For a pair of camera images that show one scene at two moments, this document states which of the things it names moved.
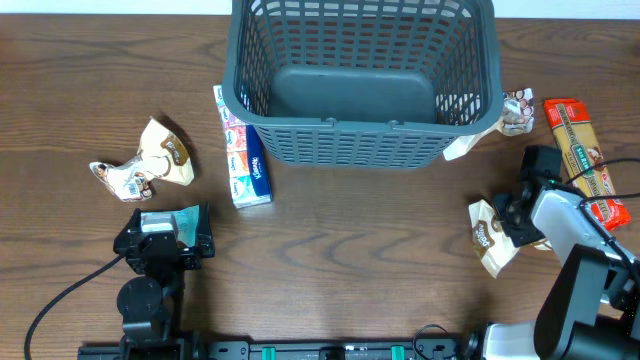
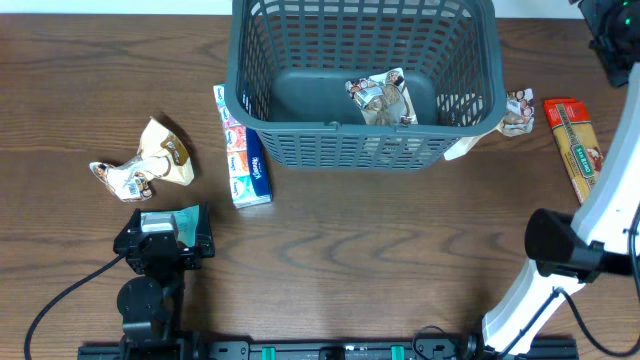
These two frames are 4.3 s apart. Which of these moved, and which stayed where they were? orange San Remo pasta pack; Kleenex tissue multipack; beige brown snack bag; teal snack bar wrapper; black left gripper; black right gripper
Moved: black right gripper; beige brown snack bag
Stayed: Kleenex tissue multipack; orange San Remo pasta pack; black left gripper; teal snack bar wrapper
